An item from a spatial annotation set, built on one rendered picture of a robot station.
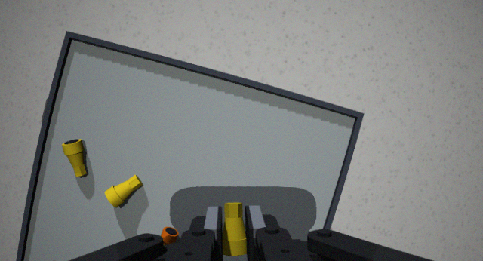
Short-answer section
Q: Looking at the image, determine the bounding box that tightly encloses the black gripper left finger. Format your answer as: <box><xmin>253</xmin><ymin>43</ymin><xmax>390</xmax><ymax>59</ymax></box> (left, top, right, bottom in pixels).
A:
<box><xmin>69</xmin><ymin>207</ymin><xmax>223</xmax><ymax>261</ymax></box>

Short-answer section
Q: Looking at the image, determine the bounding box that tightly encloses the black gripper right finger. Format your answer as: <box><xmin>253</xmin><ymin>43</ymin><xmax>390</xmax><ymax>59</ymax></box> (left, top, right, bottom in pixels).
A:
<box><xmin>245</xmin><ymin>205</ymin><xmax>433</xmax><ymax>261</ymax></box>

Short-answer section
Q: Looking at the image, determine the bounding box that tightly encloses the yellow wire connector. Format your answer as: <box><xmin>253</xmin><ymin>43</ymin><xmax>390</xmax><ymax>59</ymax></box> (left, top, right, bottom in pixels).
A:
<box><xmin>223</xmin><ymin>203</ymin><xmax>247</xmax><ymax>256</ymax></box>
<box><xmin>62</xmin><ymin>139</ymin><xmax>86</xmax><ymax>177</ymax></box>
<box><xmin>105</xmin><ymin>176</ymin><xmax>142</xmax><ymax>208</ymax></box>

